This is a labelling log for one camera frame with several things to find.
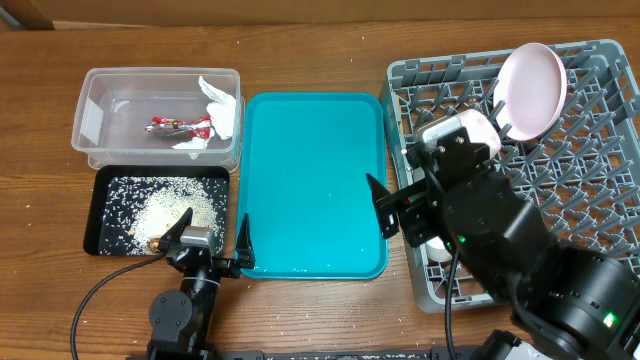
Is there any grey dish rack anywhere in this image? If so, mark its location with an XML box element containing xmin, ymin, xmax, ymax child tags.
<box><xmin>379</xmin><ymin>38</ymin><xmax>640</xmax><ymax>314</ymax></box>

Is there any red snack wrapper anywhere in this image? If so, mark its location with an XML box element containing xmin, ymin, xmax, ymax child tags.
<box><xmin>144</xmin><ymin>115</ymin><xmax>215</xmax><ymax>140</ymax></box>

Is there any pink small bowl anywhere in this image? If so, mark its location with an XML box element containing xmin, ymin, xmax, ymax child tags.
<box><xmin>456</xmin><ymin>109</ymin><xmax>502</xmax><ymax>158</ymax></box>

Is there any pink plate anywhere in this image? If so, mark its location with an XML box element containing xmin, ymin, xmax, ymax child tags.
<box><xmin>493</xmin><ymin>43</ymin><xmax>568</xmax><ymax>141</ymax></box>

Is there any black rectangular tray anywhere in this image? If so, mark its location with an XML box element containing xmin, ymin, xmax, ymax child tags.
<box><xmin>83</xmin><ymin>165</ymin><xmax>230</xmax><ymax>256</ymax></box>

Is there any teal serving tray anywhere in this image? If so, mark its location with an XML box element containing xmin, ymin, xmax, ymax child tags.
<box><xmin>237</xmin><ymin>92</ymin><xmax>389</xmax><ymax>280</ymax></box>

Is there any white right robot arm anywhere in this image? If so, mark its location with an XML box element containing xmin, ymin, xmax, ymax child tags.
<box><xmin>366</xmin><ymin>128</ymin><xmax>639</xmax><ymax>359</ymax></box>

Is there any clear plastic bin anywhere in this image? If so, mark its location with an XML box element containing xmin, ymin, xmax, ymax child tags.
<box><xmin>71</xmin><ymin>67</ymin><xmax>244</xmax><ymax>172</ymax></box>

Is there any white napkin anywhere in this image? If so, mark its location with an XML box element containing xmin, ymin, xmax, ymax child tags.
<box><xmin>172</xmin><ymin>76</ymin><xmax>237</xmax><ymax>150</ymax></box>

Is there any white paper cup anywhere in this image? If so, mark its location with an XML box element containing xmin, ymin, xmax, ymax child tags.
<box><xmin>425</xmin><ymin>237</ymin><xmax>452</xmax><ymax>262</ymax></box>

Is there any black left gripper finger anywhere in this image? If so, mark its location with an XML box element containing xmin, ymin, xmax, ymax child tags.
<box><xmin>235</xmin><ymin>213</ymin><xmax>255</xmax><ymax>269</ymax></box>
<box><xmin>157</xmin><ymin>207</ymin><xmax>193</xmax><ymax>252</ymax></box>

